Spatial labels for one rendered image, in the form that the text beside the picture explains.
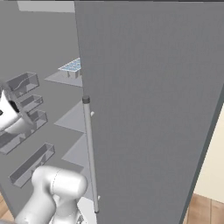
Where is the grey fridge door handle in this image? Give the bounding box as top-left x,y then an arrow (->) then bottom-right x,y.
81,95 -> 102,214

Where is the grey freezer shelf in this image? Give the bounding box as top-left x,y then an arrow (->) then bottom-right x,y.
53,100 -> 88,136
44,69 -> 84,88
60,133 -> 89,173

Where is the clear grey door bin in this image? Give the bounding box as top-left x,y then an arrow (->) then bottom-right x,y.
8,142 -> 56,188
17,94 -> 45,114
5,71 -> 40,99
0,108 -> 49,156

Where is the blue white ice cube tray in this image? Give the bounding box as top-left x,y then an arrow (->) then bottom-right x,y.
58,57 -> 82,79

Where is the grey fridge body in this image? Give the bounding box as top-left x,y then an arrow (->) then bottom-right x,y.
17,0 -> 89,187

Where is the grey fridge door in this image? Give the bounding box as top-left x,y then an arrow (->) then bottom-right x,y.
73,0 -> 224,224

